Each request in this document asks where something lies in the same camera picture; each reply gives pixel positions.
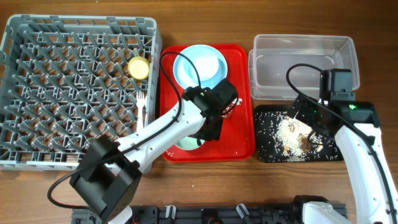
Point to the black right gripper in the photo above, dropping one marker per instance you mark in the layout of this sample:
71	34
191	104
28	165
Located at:
302	114

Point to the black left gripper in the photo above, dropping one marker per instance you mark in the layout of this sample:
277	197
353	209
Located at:
215	131

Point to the light blue plate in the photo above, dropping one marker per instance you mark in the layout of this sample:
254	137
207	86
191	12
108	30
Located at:
185	73

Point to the green food bowl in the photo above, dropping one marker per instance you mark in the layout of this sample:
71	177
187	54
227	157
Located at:
189	143

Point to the white plastic fork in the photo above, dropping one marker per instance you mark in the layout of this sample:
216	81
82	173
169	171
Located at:
141	104

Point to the yellow plastic cup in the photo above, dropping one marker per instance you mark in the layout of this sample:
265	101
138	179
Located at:
138	67

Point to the light blue bowl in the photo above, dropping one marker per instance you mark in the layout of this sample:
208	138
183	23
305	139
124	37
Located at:
206	67

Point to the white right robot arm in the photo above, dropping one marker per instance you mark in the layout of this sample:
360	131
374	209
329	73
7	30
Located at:
355	128

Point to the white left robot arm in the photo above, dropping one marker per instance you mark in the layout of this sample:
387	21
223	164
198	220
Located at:
109	173

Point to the black waste tray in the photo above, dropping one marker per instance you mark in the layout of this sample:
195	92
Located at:
269	149

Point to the grey dishwasher rack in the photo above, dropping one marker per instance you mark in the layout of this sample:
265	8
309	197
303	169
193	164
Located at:
64	83

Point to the red snack wrapper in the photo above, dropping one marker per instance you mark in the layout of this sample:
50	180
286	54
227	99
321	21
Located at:
230	108

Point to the food leftovers rice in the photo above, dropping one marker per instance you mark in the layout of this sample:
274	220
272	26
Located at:
297	139

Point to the red plastic tray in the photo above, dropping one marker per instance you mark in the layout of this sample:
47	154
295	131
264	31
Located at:
237	140

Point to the clear plastic bin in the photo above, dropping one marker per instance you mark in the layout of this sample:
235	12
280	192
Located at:
273	54

